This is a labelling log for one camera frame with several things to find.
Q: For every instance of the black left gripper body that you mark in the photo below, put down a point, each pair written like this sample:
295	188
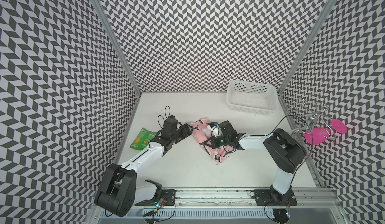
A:
180	134

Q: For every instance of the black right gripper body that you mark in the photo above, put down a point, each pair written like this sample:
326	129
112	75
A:
220	141

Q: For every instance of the pink shark print shorts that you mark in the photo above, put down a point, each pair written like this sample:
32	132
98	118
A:
204	132

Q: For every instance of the white perforated plastic basket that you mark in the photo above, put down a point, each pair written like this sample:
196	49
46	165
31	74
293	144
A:
252	97

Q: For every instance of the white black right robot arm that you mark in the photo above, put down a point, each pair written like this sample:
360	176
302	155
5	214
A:
286	152

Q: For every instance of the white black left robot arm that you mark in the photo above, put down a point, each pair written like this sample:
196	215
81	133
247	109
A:
123	185

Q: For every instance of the green snack bag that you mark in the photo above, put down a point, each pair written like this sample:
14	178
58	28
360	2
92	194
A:
143	139

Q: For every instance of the pink plastic wine glass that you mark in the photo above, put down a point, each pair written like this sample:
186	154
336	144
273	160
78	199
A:
319	135

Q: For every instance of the aluminium front rail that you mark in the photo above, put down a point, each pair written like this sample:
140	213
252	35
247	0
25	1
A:
238	198

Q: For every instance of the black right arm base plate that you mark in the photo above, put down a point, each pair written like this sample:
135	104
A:
271	197

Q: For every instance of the chrome wire glass rack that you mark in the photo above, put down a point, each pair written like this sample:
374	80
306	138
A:
310	117

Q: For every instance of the aluminium corner post left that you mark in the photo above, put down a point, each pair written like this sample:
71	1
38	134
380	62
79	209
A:
114	41

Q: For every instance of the aluminium corner post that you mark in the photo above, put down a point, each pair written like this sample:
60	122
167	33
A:
114	41
322	18

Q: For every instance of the aluminium corner post right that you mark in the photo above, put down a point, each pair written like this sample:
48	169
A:
322	18

